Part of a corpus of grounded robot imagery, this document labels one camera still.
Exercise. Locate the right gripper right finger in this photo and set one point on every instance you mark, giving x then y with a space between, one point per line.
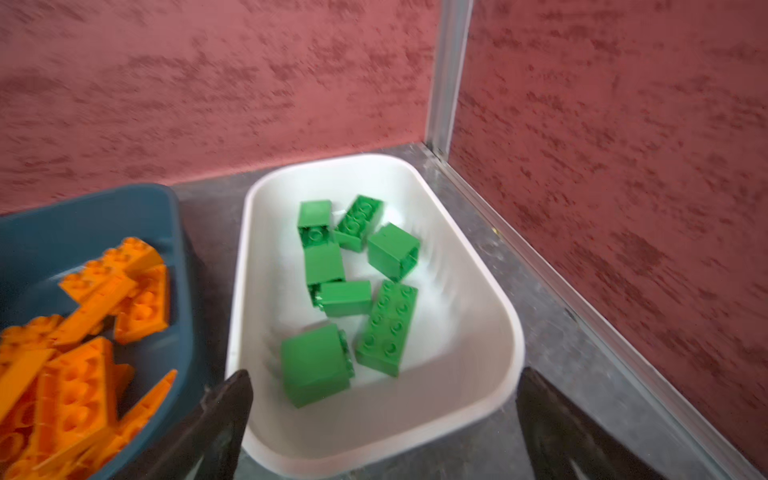
563 442

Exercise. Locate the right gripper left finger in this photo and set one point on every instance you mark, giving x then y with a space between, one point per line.
206 444

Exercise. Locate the orange small lego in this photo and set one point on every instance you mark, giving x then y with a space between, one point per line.
127 428

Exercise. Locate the green long lego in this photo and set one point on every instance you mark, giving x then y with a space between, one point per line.
381 343

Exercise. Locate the white plastic bin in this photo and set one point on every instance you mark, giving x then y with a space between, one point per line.
437 351

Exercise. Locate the teal plastic bin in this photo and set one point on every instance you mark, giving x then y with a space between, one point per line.
39 248

